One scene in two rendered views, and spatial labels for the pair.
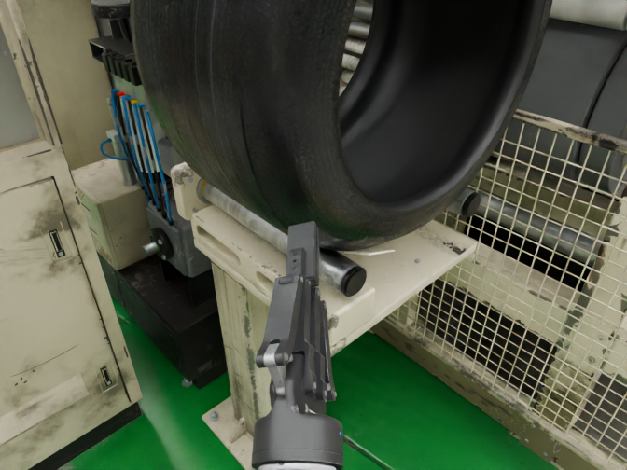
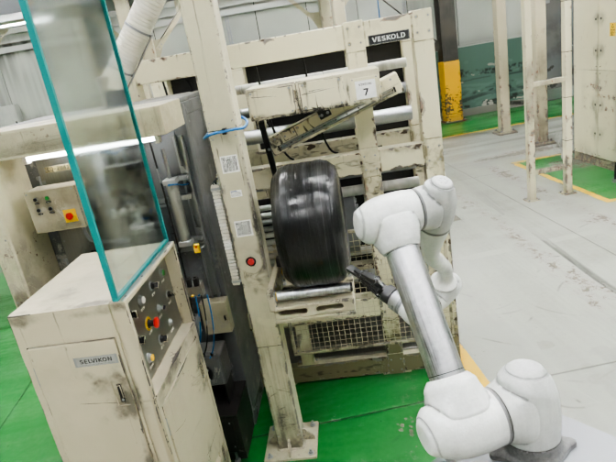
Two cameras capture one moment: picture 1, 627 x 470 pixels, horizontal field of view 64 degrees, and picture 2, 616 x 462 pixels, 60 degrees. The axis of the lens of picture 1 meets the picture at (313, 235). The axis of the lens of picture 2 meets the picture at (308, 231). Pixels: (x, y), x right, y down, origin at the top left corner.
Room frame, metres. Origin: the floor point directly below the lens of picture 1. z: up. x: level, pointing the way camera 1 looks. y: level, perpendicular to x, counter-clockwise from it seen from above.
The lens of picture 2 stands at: (-1.02, 1.48, 1.92)
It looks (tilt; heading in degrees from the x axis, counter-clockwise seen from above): 19 degrees down; 319
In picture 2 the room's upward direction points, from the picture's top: 10 degrees counter-clockwise
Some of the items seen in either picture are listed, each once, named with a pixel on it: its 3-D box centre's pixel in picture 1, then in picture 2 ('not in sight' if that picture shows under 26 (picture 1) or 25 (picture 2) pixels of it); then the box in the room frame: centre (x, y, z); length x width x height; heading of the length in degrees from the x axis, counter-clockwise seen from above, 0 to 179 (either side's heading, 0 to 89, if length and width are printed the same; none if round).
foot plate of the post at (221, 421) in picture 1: (263, 416); (291, 439); (0.90, 0.15, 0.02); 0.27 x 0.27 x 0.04; 43
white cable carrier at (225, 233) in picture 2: not in sight; (227, 235); (0.95, 0.23, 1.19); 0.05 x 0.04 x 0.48; 133
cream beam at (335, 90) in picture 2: not in sight; (314, 93); (0.84, -0.34, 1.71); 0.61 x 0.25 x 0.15; 43
